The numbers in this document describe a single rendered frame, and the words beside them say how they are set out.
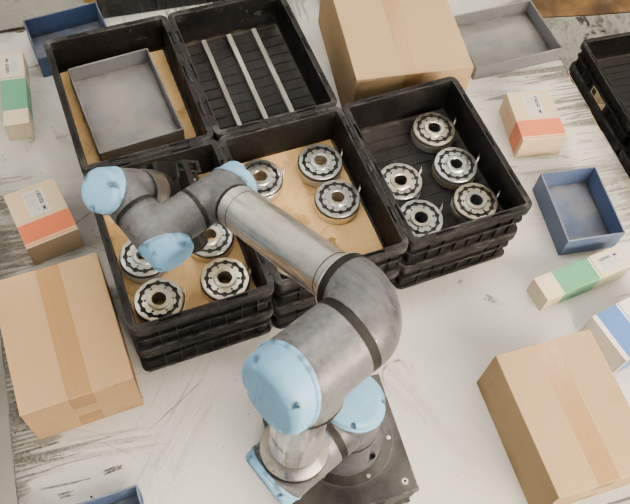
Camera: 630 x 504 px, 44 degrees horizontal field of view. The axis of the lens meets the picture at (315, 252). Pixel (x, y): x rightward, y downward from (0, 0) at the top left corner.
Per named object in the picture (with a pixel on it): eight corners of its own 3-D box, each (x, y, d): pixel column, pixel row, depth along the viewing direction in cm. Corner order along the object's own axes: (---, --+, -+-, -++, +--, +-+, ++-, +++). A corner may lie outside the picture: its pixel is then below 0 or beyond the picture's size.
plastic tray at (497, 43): (472, 80, 219) (477, 67, 215) (443, 29, 228) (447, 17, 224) (556, 60, 225) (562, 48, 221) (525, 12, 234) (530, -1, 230)
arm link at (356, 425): (393, 425, 148) (403, 399, 136) (340, 471, 143) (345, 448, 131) (350, 379, 152) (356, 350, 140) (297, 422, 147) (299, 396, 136)
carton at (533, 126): (498, 111, 214) (506, 92, 208) (540, 107, 216) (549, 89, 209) (514, 158, 207) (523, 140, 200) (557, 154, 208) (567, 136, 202)
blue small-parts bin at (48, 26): (43, 78, 209) (37, 59, 203) (28, 39, 215) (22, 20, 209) (116, 57, 214) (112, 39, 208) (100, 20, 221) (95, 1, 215)
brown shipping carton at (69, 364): (10, 315, 175) (-10, 282, 161) (108, 286, 180) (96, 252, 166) (39, 440, 162) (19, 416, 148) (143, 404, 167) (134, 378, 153)
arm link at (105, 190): (98, 228, 123) (68, 189, 125) (141, 226, 133) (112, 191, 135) (127, 193, 120) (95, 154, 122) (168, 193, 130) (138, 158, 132)
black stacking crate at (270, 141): (401, 272, 175) (410, 246, 165) (276, 312, 168) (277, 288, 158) (334, 137, 192) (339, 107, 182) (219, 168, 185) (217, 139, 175)
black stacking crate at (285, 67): (334, 136, 192) (338, 105, 182) (218, 167, 185) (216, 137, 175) (278, 23, 210) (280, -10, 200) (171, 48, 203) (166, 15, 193)
